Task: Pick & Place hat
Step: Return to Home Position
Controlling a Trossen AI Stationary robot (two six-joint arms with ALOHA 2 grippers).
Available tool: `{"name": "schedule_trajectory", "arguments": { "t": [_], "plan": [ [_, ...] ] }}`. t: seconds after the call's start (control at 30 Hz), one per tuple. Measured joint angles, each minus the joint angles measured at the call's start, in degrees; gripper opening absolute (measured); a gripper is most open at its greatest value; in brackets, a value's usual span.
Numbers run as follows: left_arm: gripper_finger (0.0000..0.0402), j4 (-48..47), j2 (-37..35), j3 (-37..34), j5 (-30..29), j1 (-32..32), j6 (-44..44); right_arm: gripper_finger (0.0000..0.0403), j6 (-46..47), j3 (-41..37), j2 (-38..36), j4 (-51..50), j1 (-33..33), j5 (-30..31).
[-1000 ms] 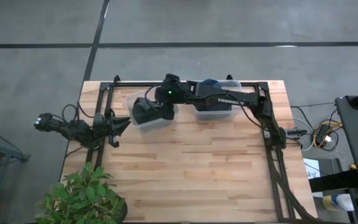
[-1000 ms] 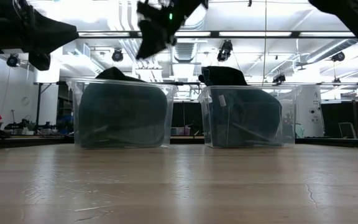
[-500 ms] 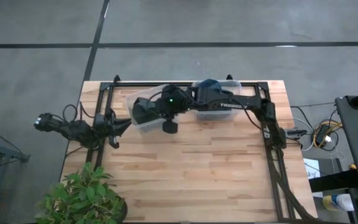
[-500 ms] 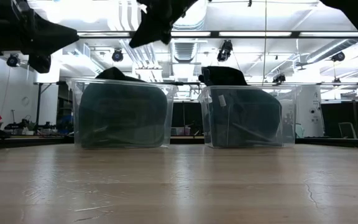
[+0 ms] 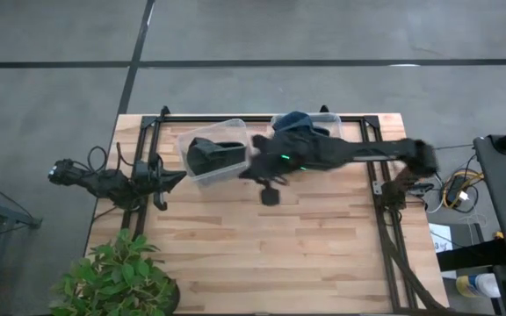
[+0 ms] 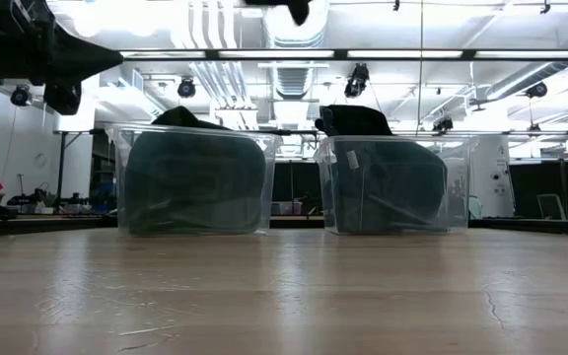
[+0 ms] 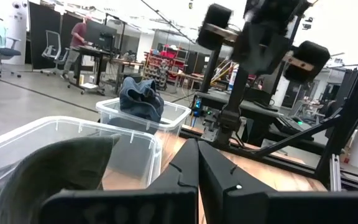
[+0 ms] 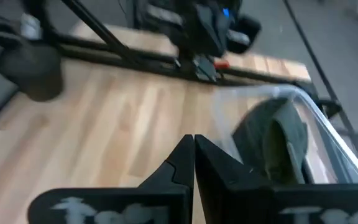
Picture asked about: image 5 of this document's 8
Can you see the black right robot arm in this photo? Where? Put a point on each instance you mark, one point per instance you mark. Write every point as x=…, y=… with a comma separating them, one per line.
x=358, y=153

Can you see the black aluminium table frame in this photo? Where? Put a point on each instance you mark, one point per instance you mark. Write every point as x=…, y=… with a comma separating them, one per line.
x=171, y=119

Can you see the small grey metal bracket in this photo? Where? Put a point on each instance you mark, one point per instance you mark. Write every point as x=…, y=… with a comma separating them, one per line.
x=423, y=189

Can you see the white bottle yellow cap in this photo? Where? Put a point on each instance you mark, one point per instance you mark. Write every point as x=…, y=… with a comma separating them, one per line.
x=483, y=285

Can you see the dark blue cap white label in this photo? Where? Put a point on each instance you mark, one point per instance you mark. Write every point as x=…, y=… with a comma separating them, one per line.
x=294, y=120

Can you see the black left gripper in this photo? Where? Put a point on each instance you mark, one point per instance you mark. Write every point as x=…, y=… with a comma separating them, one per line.
x=157, y=184

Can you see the green leafy plant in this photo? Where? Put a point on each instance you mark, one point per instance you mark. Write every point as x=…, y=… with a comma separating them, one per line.
x=112, y=276

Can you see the clear plastic storage bin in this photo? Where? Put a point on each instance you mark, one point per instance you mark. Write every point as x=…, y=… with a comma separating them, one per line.
x=334, y=123
x=211, y=129

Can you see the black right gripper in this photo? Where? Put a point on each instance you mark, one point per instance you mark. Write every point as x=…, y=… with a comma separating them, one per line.
x=275, y=160

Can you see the black plant pot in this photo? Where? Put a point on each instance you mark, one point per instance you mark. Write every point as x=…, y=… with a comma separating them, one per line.
x=173, y=298

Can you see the grey metal stand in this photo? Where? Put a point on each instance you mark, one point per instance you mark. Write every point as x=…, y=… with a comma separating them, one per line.
x=7, y=216

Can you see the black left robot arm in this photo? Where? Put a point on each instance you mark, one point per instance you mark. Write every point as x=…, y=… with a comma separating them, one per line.
x=103, y=184

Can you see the black power adapter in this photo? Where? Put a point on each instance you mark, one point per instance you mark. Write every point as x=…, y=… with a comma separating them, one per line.
x=454, y=188

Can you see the white printed paper sheet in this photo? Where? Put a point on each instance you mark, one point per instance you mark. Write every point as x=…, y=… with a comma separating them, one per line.
x=439, y=237

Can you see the small yellow knob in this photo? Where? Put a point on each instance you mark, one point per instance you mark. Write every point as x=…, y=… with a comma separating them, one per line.
x=499, y=235

